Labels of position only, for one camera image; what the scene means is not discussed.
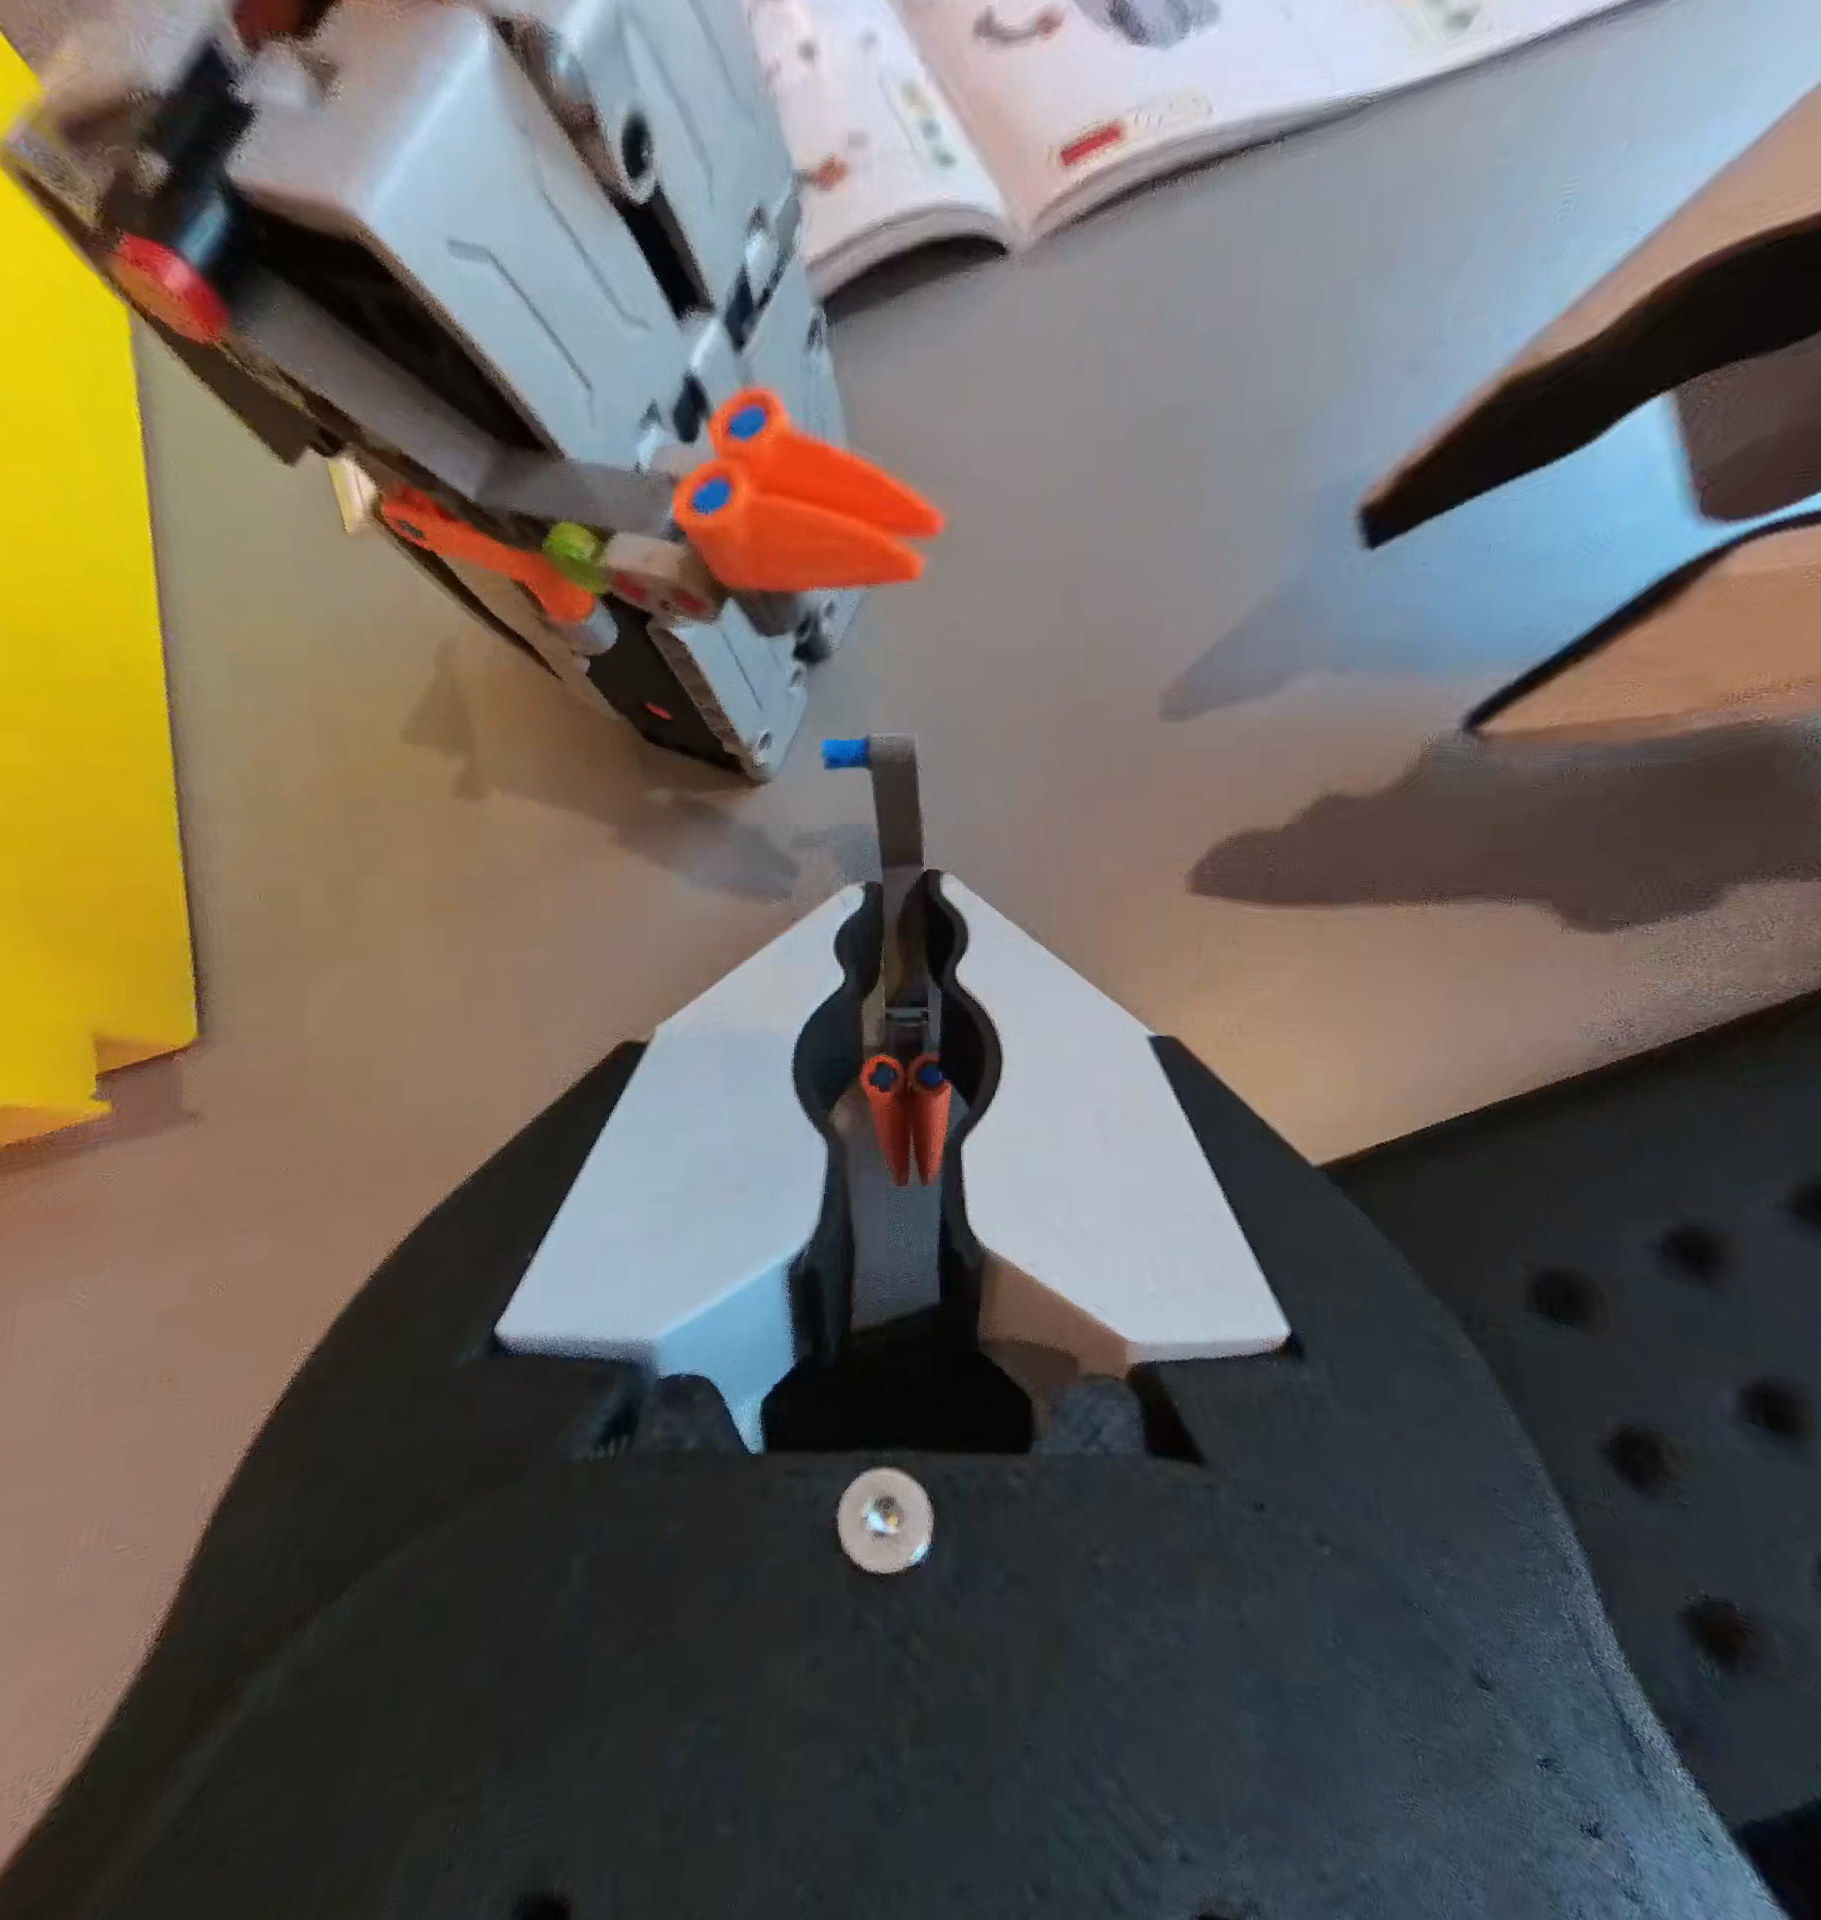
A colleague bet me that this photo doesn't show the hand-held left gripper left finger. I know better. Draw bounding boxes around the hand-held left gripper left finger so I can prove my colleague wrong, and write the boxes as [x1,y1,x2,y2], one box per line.
[495,884,870,1452]

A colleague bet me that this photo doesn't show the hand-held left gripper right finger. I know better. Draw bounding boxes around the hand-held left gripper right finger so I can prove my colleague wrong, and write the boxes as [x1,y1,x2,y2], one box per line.
[927,869,1293,1420]

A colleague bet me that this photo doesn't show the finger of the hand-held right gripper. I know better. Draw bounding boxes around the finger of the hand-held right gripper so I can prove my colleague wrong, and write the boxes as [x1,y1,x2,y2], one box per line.
[1462,508,1821,745]
[1359,45,1821,552]

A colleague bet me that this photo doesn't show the grey brick arm orange claws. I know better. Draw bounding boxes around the grey brick arm orange claws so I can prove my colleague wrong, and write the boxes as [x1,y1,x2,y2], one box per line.
[825,734,988,1191]

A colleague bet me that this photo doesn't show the white instruction booklet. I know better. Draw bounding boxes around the white instruction booklet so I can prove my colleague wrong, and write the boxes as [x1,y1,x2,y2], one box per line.
[754,0,1648,301]

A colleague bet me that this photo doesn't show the grey brick robot model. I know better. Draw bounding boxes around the grey brick robot model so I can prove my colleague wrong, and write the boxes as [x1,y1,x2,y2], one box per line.
[4,0,948,783]

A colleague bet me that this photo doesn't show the black perforated foam mat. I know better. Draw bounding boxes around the black perforated foam mat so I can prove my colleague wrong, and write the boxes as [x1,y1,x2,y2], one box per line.
[1326,972,1821,1920]

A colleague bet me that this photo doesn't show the yellow box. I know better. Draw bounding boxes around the yellow box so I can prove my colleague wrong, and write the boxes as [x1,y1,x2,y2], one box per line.
[0,0,202,1167]

